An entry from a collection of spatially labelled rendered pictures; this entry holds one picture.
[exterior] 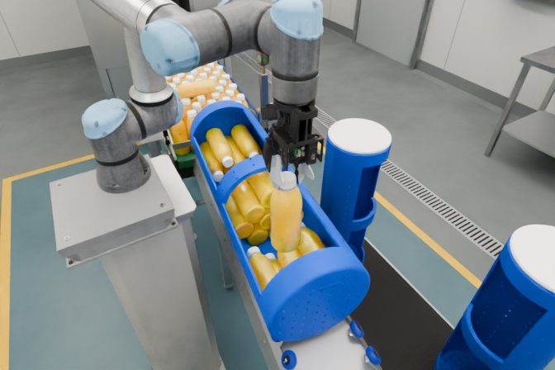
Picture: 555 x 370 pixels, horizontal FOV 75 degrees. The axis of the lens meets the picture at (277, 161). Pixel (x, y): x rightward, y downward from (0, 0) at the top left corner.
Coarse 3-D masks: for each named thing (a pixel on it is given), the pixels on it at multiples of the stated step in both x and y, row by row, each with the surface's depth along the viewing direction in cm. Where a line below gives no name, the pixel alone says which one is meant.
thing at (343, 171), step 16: (336, 160) 157; (352, 160) 152; (368, 160) 151; (384, 160) 156; (336, 176) 162; (352, 176) 157; (368, 176) 186; (336, 192) 167; (352, 192) 163; (368, 192) 190; (336, 208) 172; (352, 208) 169; (368, 208) 194; (336, 224) 178; (352, 224) 175; (368, 224) 180; (352, 240) 219
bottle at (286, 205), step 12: (276, 192) 75; (288, 192) 74; (300, 192) 76; (276, 204) 75; (288, 204) 74; (300, 204) 76; (276, 216) 77; (288, 216) 76; (300, 216) 78; (276, 228) 79; (288, 228) 78; (300, 228) 81; (276, 240) 81; (288, 240) 80; (300, 240) 85; (288, 252) 83
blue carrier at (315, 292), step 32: (192, 128) 142; (224, 128) 151; (256, 128) 131; (256, 160) 112; (224, 192) 111; (320, 224) 112; (320, 256) 83; (352, 256) 88; (256, 288) 89; (288, 288) 80; (320, 288) 83; (352, 288) 89; (288, 320) 86; (320, 320) 93
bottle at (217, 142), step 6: (210, 132) 141; (216, 132) 141; (222, 132) 144; (210, 138) 140; (216, 138) 137; (222, 138) 138; (210, 144) 138; (216, 144) 135; (222, 144) 134; (228, 144) 137; (216, 150) 133; (222, 150) 132; (228, 150) 133; (216, 156) 133; (222, 156) 132
